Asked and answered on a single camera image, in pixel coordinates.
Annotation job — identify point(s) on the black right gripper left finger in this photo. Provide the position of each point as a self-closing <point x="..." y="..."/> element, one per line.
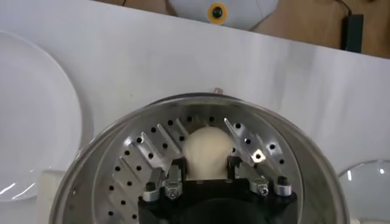
<point x="170" y="182"/>

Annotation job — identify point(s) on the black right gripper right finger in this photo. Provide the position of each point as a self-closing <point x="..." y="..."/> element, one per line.
<point x="259" y="185"/>

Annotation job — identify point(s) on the white steamed baozi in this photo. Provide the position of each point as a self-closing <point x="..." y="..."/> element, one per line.
<point x="207" y="152"/>

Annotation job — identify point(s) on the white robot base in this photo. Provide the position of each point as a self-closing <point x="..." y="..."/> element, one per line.
<point x="243" y="12"/>

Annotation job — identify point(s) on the stainless steel steamer basket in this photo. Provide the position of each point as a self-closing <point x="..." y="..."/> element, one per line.
<point x="100" y="164"/>

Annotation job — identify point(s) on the round glass pot lid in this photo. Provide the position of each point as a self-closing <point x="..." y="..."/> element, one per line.
<point x="368" y="191"/>

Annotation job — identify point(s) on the white round plate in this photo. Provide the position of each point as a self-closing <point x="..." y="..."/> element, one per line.
<point x="30" y="121"/>

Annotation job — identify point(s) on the black power brick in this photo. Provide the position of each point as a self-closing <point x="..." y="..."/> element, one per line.
<point x="353" y="32"/>

